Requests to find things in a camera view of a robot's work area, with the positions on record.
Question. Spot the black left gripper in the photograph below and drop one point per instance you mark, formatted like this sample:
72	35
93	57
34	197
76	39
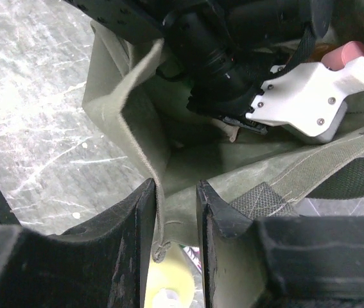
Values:
225	49

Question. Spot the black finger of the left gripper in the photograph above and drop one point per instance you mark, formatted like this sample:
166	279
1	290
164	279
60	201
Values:
127	19

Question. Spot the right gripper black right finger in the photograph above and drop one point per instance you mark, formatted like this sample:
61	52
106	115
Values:
278	261

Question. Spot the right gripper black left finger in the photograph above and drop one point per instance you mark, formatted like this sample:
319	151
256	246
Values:
102	262

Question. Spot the olive green canvas bag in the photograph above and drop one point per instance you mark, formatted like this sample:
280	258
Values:
260	176

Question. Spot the orange bottle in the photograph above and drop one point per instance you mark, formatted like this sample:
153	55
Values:
336	57

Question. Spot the yellow-green pump bottle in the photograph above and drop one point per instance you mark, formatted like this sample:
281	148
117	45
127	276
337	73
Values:
170	283

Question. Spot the red and white marker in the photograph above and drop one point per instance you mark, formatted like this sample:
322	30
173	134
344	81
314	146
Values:
193	253

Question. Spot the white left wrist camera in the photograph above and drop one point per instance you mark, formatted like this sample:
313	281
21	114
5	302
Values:
309	101

